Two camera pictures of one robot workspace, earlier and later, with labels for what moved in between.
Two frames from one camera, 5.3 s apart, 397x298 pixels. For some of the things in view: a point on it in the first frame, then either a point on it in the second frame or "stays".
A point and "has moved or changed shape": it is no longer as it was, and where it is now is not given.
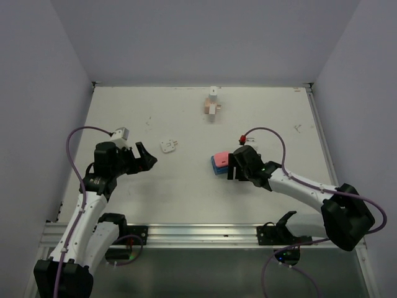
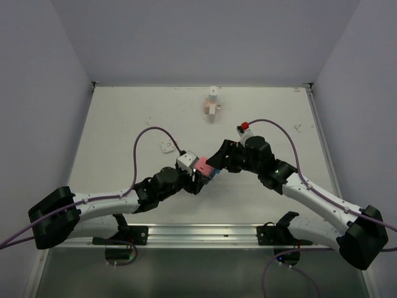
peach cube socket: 206,106 stays
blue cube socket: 218,170 has moved or changed shape
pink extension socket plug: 221,159 has moved or changed shape
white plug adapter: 168,146 stays
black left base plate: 133,235 stays
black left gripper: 144,163 to 193,185
